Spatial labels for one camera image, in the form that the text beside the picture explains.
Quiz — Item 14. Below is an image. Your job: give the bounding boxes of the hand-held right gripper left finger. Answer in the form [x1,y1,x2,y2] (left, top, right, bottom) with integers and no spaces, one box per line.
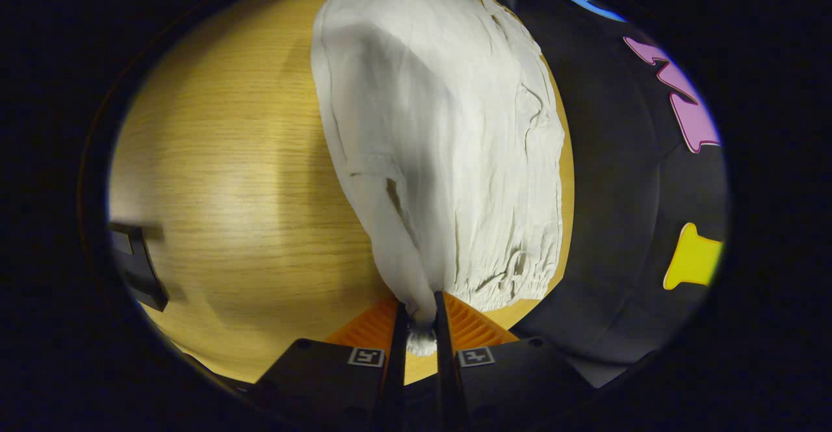
[250,297,409,432]

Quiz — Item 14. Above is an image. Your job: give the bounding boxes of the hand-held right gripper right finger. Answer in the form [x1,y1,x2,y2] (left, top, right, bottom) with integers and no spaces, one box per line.
[434,291,589,432]

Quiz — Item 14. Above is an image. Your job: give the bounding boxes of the white jeans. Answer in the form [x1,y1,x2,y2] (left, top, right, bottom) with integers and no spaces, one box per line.
[311,0,566,358]

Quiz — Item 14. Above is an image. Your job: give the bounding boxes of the black backdrop cloth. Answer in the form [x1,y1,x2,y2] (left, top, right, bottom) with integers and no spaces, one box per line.
[448,0,729,387]

